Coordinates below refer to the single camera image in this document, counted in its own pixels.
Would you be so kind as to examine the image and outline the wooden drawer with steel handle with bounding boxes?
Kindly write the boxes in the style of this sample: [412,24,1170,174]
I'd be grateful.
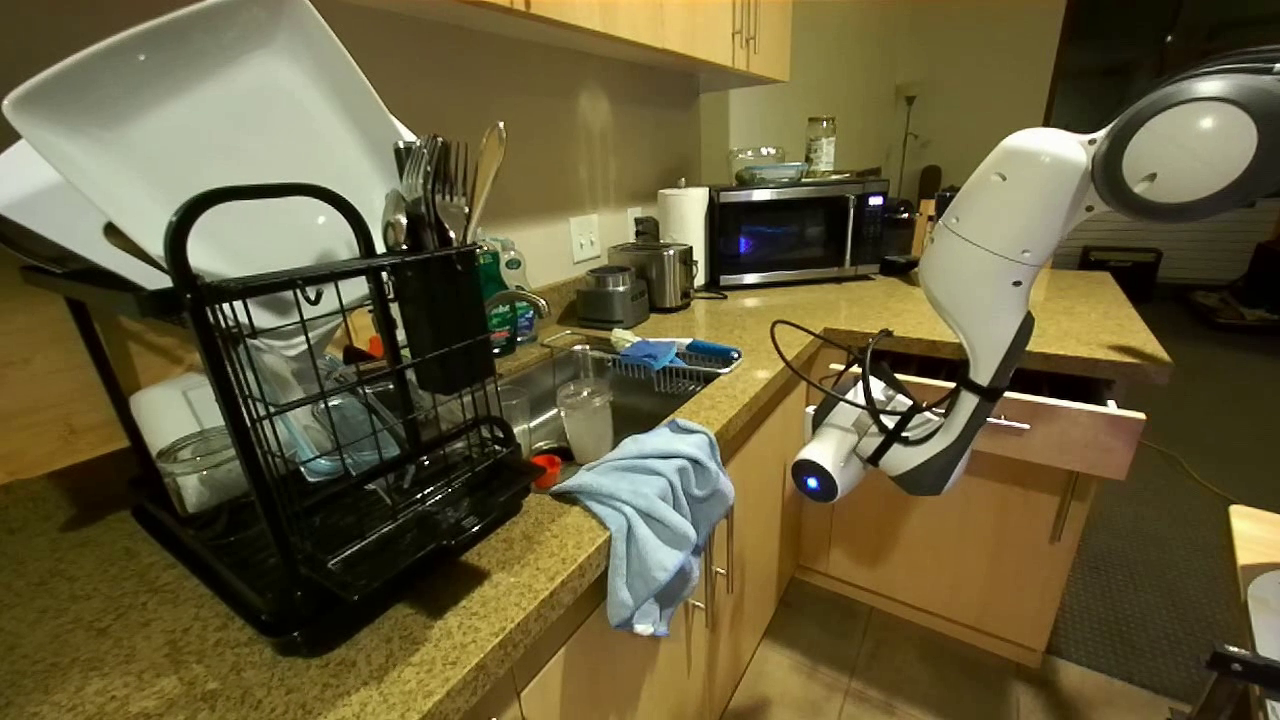
[820,335,1153,488]

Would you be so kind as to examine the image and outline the blue sponge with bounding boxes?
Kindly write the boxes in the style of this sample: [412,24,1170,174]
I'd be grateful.
[611,335,684,376]

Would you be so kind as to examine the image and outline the steel sink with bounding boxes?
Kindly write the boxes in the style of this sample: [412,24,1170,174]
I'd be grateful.
[493,332,745,464]

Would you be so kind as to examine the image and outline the small dark grey appliance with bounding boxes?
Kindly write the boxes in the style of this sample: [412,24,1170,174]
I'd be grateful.
[573,259,650,332]

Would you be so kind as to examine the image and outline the clear plastic cup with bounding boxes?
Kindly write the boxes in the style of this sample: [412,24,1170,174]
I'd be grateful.
[556,346,618,469]

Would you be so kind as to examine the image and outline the steel toaster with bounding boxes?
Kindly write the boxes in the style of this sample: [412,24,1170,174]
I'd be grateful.
[607,236,698,315]

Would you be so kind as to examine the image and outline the white paper towel roll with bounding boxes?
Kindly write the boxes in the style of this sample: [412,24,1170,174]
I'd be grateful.
[650,180,710,292]

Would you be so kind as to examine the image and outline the green dish soap bottle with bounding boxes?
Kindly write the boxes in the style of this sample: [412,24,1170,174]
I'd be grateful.
[470,236,539,354]

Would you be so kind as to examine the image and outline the light blue cloth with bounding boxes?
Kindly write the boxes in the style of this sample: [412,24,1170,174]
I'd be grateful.
[551,417,738,638]

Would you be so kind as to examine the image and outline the black steel microwave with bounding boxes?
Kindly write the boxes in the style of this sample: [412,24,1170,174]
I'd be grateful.
[702,174,894,292]

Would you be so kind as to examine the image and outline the black utensil holder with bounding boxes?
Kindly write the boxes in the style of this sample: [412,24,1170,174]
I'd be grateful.
[387,242,496,394]

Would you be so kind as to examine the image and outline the wooden sink base cabinet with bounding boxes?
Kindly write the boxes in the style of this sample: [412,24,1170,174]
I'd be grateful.
[513,383,813,720]

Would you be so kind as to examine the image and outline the glass bowl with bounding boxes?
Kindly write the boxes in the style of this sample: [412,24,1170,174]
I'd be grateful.
[730,145,813,188]

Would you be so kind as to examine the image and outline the wooden spoon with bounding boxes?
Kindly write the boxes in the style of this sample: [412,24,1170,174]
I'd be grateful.
[460,118,513,252]

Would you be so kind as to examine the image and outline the glass jar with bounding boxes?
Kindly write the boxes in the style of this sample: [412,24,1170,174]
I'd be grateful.
[800,112,840,174]

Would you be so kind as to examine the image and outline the steel kitchen utensil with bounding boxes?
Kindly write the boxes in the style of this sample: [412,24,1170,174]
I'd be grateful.
[384,132,476,255]

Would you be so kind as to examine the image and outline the black coffee machine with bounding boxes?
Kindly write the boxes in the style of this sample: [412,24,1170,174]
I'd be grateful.
[875,194,924,285]

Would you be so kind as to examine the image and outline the pale blue plastic container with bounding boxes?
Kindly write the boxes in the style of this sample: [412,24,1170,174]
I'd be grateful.
[242,315,403,488]

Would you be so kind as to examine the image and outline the wooden knife block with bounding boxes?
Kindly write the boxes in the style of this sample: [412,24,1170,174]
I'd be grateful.
[908,160,945,264]

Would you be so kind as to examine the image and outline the wooden upper cabinets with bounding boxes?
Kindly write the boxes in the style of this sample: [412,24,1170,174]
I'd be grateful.
[337,0,797,91]

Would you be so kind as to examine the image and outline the wooden cabinet door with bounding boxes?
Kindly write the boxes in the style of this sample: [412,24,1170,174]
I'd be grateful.
[793,453,1102,670]

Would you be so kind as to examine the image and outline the dark window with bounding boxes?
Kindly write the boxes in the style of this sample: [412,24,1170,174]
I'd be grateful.
[1045,0,1280,132]

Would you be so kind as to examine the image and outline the black clamp stand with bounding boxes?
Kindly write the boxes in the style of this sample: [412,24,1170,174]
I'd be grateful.
[1190,638,1280,720]

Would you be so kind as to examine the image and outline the white light switch plate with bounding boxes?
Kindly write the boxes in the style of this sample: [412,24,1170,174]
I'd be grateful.
[569,211,607,266]

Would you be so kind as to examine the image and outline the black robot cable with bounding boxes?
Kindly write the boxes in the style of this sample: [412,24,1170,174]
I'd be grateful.
[764,315,996,464]

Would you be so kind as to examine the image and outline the black wire dish rack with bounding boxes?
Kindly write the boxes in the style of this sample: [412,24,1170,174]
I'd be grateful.
[124,180,535,658]

